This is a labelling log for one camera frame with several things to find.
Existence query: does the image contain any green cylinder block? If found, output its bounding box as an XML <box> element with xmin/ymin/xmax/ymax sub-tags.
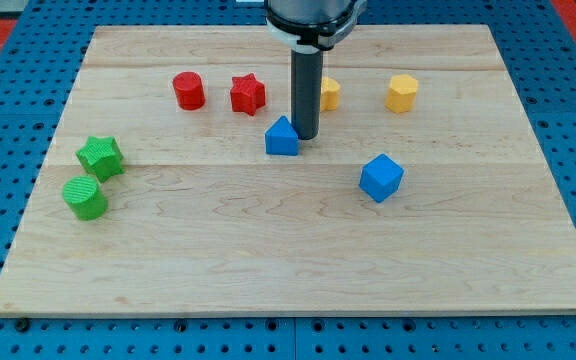
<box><xmin>62</xmin><ymin>176</ymin><xmax>108</xmax><ymax>221</ymax></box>

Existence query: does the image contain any red cylinder block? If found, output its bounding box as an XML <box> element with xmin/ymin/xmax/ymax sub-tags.
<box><xmin>172</xmin><ymin>71</ymin><xmax>205</xmax><ymax>111</ymax></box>

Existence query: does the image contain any blue cube block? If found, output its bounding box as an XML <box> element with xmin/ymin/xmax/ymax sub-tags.
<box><xmin>359</xmin><ymin>154</ymin><xmax>405</xmax><ymax>203</ymax></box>

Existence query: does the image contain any yellow block behind rod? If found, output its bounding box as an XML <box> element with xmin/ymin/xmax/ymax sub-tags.
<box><xmin>320</xmin><ymin>77</ymin><xmax>341</xmax><ymax>111</ymax></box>

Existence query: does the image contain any blue triangle block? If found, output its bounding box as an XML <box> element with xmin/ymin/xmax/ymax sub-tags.
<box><xmin>264</xmin><ymin>116</ymin><xmax>299</xmax><ymax>156</ymax></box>

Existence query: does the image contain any red star block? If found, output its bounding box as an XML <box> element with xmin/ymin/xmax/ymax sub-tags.
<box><xmin>230</xmin><ymin>73</ymin><xmax>266</xmax><ymax>116</ymax></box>

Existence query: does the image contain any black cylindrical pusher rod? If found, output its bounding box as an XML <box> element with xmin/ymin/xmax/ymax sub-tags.
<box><xmin>291</xmin><ymin>51</ymin><xmax>323</xmax><ymax>140</ymax></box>

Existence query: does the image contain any wooden board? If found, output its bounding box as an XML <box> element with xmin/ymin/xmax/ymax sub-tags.
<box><xmin>0</xmin><ymin>25</ymin><xmax>576</xmax><ymax>318</ymax></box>

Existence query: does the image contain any yellow hexagon block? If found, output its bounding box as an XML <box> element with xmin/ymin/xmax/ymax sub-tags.
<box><xmin>385</xmin><ymin>74</ymin><xmax>419</xmax><ymax>113</ymax></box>

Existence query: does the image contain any green star block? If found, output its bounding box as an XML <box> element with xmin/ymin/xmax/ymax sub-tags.
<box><xmin>75</xmin><ymin>136</ymin><xmax>124</xmax><ymax>183</ymax></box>

